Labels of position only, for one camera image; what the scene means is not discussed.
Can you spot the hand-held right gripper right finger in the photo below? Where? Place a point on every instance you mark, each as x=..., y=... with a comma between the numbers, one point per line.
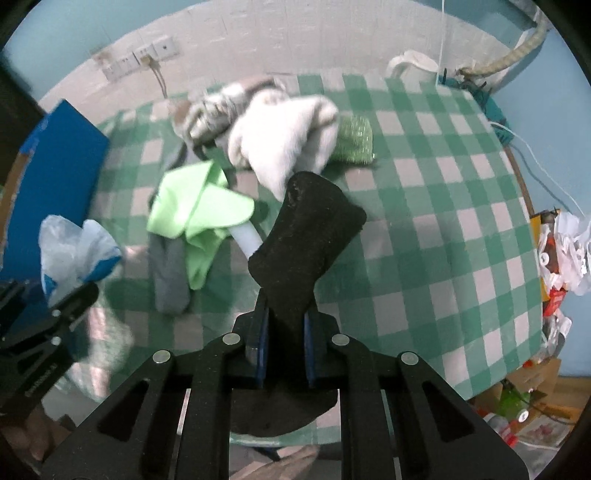
x=308, y=353

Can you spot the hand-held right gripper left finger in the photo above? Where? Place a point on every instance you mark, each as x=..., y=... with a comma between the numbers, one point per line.
x=262, y=344

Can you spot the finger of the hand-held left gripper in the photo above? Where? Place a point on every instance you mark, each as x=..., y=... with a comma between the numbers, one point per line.
x=32, y=374
x=69, y=302

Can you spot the black sock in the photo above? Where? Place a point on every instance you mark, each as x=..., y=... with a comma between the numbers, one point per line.
x=304, y=230

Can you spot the blue-edged cardboard box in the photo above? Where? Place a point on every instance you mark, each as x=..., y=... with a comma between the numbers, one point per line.
x=60, y=175

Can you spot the light green cloth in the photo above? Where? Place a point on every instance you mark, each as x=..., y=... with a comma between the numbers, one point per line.
x=184, y=203

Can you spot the white fluffy towel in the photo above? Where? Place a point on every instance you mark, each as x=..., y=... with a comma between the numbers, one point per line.
x=281, y=138

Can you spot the person's left hand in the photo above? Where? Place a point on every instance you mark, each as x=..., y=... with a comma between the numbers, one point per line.
x=27, y=438

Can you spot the white blue cloth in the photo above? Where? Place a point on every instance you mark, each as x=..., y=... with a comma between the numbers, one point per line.
x=60, y=249

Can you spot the pale plastic wrap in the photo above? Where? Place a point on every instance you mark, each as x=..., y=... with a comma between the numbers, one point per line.
x=108, y=350

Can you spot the grey sock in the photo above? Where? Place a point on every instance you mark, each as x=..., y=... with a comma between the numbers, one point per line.
x=168, y=277

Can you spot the white plastic tube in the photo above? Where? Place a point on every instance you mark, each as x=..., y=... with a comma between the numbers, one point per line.
x=244, y=237

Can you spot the green sequined pouch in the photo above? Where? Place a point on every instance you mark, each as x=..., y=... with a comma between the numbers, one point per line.
x=353, y=138

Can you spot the grey and white fluffy cloth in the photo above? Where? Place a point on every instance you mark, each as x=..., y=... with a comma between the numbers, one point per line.
x=212, y=113

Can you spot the heap of rubbish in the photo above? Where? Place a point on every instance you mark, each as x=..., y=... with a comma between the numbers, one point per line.
x=563, y=258

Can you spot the white tabletop appliance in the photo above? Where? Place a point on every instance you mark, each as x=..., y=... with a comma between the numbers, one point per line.
x=413, y=64

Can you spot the teal power strip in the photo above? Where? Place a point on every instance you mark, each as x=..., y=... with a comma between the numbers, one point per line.
x=494, y=108

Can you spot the white wall socket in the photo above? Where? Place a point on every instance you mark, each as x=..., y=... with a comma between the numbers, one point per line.
x=165, y=47
x=111, y=70
x=127, y=63
x=144, y=56

